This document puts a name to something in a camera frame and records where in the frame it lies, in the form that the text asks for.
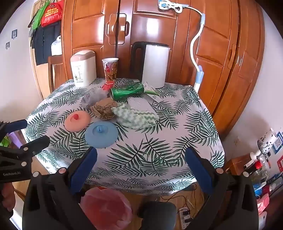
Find pink silicone lid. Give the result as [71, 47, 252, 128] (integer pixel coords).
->
[64, 110, 91, 132]

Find blue silicone lid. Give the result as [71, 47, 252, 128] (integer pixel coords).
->
[84, 121, 119, 149]

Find translucent printed plastic bag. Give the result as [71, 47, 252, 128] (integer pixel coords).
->
[81, 87, 108, 109]

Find brown paper bag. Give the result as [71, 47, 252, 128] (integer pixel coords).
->
[90, 98, 117, 120]

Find red ointment box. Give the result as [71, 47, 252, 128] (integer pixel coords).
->
[102, 81, 115, 91]

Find green white fluffy cloth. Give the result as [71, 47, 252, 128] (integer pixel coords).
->
[111, 103, 159, 129]

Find green soda can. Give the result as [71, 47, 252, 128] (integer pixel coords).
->
[109, 82, 144, 101]

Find white foam mesh sleeve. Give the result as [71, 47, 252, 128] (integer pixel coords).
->
[127, 97, 157, 115]

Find pink lined trash bin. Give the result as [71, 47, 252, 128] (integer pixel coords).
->
[80, 187, 133, 229]

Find beige desktop trash bin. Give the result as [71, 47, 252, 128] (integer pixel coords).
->
[70, 50, 97, 88]

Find person's left hand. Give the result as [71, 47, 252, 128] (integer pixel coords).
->
[1, 183, 16, 211]

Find white power strip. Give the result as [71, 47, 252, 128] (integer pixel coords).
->
[178, 207, 192, 229]

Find cluttered side shelf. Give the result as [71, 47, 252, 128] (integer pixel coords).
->
[224, 131, 282, 229]

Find blue white ceramic mug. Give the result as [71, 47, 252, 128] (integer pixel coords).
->
[257, 128, 277, 155]

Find wooden chair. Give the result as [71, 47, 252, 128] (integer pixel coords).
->
[47, 55, 68, 93]

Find black round stool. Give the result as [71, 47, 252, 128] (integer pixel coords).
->
[137, 201, 177, 230]

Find dark hanging clothes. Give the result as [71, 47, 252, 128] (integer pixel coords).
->
[31, 21, 61, 66]

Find green hanging bag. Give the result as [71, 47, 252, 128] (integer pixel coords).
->
[28, 1, 50, 30]

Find palm leaf tablecloth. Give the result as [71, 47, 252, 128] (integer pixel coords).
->
[23, 78, 225, 195]

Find cola paper cup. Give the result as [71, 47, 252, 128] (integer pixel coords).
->
[102, 57, 119, 82]

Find red hanging bag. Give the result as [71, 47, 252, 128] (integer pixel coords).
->
[41, 1, 64, 27]

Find white black electric kettle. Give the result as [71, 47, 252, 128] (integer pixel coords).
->
[130, 41, 170, 89]

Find dark straw rod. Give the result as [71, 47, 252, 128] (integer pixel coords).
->
[115, 0, 121, 57]

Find wooden wardrobe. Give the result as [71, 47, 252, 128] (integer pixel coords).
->
[61, 1, 264, 138]

